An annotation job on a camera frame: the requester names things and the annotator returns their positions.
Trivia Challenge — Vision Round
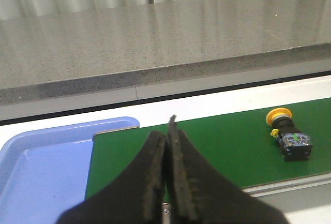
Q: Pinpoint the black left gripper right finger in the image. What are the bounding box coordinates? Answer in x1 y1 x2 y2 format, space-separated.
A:
165 115 288 223

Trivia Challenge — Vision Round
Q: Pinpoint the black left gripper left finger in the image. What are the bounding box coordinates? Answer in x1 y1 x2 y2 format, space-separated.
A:
56 131 166 223

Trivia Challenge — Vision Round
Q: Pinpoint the yellow mushroom push button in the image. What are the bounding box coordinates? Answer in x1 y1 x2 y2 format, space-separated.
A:
266 108 313 161

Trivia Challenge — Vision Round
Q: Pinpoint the green conveyor belt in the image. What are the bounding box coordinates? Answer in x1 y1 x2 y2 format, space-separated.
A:
85 98 330 197

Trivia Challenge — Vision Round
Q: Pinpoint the blue plastic tray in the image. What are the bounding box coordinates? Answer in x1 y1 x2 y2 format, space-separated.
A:
1 117 140 223

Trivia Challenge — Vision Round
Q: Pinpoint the grey granite counter slab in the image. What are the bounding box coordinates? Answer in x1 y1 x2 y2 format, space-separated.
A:
1 0 330 105

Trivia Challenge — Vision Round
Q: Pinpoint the white conveyor back rail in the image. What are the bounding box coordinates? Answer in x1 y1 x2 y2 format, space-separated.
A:
0 74 331 150

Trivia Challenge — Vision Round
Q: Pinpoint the aluminium conveyor front rail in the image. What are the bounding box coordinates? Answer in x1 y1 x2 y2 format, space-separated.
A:
243 173 330 223

